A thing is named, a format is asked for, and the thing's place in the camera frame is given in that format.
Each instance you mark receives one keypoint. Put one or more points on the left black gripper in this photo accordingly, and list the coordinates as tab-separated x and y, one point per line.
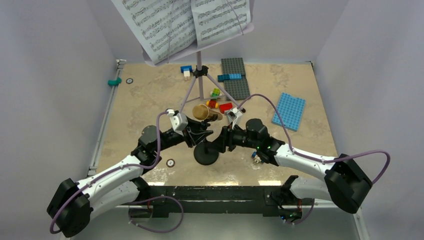
194	132

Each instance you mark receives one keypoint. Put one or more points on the teal clamp on rail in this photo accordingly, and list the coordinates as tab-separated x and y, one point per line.
115	82

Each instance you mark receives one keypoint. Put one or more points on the light blue lego baseplate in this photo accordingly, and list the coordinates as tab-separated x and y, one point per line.
291	111

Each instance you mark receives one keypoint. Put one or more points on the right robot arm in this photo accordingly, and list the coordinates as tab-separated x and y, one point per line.
343	182

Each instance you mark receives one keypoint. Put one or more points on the aluminium frame rail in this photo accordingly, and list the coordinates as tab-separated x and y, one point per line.
94	162

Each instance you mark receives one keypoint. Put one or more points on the red yellow lego piece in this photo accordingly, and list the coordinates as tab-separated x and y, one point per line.
212	104

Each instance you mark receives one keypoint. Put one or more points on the sheet music page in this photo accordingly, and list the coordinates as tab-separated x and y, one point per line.
217	20
162	27

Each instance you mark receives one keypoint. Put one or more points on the black microphone stand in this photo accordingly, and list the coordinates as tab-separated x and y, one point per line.
204	155

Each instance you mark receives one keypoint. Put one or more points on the red and grey lego hammer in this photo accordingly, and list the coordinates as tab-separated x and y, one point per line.
225	107

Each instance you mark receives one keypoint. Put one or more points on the blue lego bricks on baseplate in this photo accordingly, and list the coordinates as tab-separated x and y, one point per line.
229	77

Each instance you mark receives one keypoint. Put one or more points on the white blue lego car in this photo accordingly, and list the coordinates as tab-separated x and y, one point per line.
256	158

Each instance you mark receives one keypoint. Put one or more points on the gold microphone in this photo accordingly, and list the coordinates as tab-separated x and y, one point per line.
202	112

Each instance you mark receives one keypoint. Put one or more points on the blue and white lego brick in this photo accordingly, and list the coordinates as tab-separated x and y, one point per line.
186	70

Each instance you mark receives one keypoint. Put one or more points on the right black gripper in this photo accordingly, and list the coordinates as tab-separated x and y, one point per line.
226	140

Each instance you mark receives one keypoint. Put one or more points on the right sheet music page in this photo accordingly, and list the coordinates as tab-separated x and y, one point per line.
217	20

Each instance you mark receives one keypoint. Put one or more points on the dark grey lego baseplate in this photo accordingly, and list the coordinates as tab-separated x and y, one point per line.
237	85

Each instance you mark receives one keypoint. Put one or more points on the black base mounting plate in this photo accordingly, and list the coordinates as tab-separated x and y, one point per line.
267	201

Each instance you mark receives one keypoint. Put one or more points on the left sheet music page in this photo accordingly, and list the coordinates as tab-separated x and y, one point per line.
162	27

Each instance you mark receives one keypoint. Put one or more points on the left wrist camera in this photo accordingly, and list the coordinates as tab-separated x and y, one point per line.
178	121

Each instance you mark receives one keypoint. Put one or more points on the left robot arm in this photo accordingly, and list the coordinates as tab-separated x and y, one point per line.
75	203

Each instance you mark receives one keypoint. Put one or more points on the green yellow lego brick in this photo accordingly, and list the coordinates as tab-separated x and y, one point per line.
215	93

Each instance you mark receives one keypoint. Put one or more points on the lavender tripod music stand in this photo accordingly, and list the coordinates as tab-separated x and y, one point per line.
201	71

